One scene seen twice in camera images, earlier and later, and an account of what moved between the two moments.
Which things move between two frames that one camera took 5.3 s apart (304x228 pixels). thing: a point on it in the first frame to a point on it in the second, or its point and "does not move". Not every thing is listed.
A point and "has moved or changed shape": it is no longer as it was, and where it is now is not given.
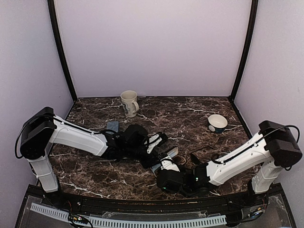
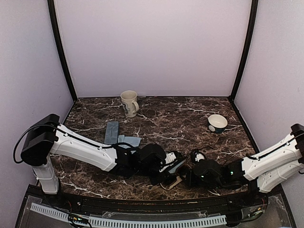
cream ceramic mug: [131, 106] does not move
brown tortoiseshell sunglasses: [179, 159] has moved or changed shape
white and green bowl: [217, 123] does not move
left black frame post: [59, 45] does not move
